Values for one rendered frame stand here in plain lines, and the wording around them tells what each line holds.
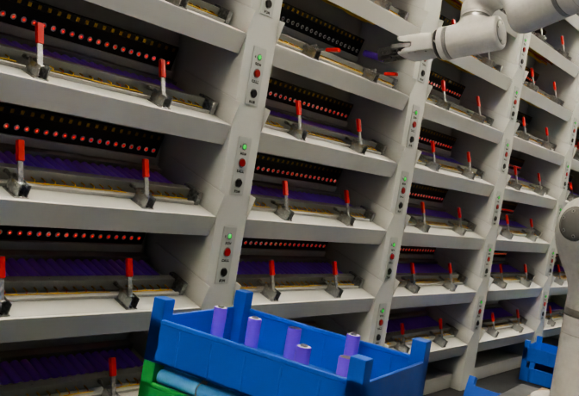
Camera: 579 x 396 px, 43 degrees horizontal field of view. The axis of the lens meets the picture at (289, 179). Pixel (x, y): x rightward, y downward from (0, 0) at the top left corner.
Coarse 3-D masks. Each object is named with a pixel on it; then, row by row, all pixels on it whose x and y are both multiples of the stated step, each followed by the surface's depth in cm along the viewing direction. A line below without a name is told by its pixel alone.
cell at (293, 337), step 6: (288, 330) 94; (294, 330) 94; (300, 330) 94; (288, 336) 94; (294, 336) 94; (300, 336) 94; (288, 342) 94; (294, 342) 94; (288, 348) 94; (294, 348) 94; (288, 354) 94; (294, 354) 94
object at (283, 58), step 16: (288, 32) 190; (288, 48) 167; (272, 64) 162; (288, 64) 166; (304, 64) 170; (320, 64) 174; (368, 64) 217; (320, 80) 177; (336, 80) 181; (352, 80) 186; (368, 80) 191; (400, 80) 210; (416, 80) 207; (368, 96) 194; (384, 96) 199; (400, 96) 205
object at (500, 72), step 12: (444, 24) 253; (444, 60) 255; (456, 60) 229; (468, 60) 235; (480, 60) 256; (492, 60) 248; (504, 60) 266; (468, 72) 264; (480, 72) 244; (492, 72) 250; (504, 72) 265; (504, 84) 260
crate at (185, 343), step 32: (160, 320) 93; (192, 320) 101; (288, 320) 106; (160, 352) 93; (192, 352) 90; (224, 352) 88; (256, 352) 85; (320, 352) 103; (384, 352) 98; (416, 352) 94; (224, 384) 88; (256, 384) 85; (288, 384) 83; (320, 384) 81; (352, 384) 79; (384, 384) 84; (416, 384) 93
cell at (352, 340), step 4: (352, 332) 98; (348, 336) 97; (352, 336) 97; (356, 336) 97; (348, 340) 97; (352, 340) 97; (356, 340) 97; (348, 344) 97; (352, 344) 97; (356, 344) 97; (348, 348) 97; (352, 348) 97; (356, 348) 97; (344, 352) 97; (348, 352) 97; (352, 352) 97; (356, 352) 97
